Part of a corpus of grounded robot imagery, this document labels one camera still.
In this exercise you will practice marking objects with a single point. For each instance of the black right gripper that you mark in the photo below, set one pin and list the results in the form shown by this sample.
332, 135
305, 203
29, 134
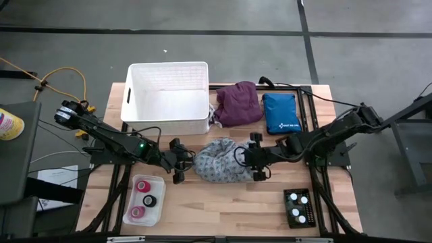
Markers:
258, 158

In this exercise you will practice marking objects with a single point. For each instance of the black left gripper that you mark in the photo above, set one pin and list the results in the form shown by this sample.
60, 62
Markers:
173, 160

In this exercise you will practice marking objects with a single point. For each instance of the grey patterned cloth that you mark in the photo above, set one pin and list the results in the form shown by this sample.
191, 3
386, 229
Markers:
216, 162

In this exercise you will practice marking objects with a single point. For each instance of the pink bandage roll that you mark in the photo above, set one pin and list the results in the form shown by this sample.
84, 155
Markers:
137, 212
143, 186

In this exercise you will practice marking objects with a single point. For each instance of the blue first aid pouch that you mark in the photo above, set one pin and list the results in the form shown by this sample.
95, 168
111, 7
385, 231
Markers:
280, 113

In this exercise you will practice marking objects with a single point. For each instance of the purple cloth white trim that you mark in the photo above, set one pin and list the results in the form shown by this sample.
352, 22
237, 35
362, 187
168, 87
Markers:
238, 104

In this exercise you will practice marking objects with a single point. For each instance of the orange pill bottle white cap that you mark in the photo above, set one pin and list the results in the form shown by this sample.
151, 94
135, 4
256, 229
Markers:
304, 200

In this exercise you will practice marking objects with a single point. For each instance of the blue pill bottle white cap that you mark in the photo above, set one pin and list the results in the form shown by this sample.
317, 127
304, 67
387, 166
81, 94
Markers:
295, 212

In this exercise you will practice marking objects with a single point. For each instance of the yellow pill bottle white cap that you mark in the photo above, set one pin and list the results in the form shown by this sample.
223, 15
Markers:
301, 219

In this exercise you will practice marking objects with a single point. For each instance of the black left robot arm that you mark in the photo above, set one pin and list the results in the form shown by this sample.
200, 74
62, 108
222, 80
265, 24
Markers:
111, 141

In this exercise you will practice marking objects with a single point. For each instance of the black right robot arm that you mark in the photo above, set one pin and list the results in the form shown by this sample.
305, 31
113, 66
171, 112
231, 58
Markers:
324, 138

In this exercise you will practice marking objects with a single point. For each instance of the white perforated plastic basket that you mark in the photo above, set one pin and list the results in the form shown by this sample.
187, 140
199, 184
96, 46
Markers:
168, 104

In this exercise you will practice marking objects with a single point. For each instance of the clear plastic tray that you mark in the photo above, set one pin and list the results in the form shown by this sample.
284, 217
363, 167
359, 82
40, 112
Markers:
158, 189

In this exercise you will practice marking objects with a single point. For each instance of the black perforated tray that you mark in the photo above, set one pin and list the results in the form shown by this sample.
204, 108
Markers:
311, 219

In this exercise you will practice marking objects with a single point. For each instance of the white paper sheet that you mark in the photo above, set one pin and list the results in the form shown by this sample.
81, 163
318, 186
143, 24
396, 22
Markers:
57, 175

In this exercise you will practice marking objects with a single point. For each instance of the black metal stand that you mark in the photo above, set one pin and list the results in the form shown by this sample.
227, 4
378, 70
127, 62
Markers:
408, 141

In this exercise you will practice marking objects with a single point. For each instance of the dark grey side table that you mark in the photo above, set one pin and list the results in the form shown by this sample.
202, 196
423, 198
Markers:
17, 162

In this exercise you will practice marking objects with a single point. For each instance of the yellow wipes canister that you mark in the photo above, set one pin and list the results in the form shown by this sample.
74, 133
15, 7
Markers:
10, 125

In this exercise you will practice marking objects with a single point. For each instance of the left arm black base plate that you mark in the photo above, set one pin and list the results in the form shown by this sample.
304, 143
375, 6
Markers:
101, 158

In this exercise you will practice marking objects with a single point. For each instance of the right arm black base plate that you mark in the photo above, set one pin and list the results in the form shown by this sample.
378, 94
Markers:
337, 158

